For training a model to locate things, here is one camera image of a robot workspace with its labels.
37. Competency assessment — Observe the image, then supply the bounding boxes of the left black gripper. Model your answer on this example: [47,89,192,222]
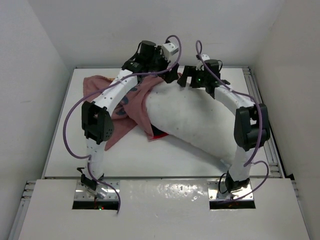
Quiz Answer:
[146,46,179,83]

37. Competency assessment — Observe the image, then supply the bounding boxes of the white pillow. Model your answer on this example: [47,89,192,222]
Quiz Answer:
[145,82,237,165]

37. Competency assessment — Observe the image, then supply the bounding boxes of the pink patterned pillowcase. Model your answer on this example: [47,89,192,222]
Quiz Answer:
[82,71,183,152]

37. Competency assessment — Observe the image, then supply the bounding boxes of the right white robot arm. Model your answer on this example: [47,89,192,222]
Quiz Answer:
[177,59,271,193]

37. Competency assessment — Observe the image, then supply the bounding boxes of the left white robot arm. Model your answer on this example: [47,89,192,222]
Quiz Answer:
[81,40,181,193]

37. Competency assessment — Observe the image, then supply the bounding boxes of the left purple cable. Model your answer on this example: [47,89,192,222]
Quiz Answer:
[62,34,183,216]

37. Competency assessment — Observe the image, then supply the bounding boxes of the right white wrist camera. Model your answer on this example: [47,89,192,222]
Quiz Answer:
[196,54,211,71]

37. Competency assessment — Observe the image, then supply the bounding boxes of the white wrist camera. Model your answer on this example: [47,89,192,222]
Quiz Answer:
[161,42,179,62]
[196,54,211,71]

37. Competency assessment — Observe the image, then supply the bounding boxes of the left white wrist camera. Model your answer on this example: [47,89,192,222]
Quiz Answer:
[161,42,179,62]

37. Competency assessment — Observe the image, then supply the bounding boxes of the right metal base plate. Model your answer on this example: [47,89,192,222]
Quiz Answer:
[207,178,254,201]

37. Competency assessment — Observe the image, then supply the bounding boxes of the metal base plate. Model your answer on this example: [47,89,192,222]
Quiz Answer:
[207,178,254,201]
[73,180,120,202]

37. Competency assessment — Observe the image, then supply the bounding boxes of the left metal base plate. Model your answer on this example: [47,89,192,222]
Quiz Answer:
[73,180,120,202]

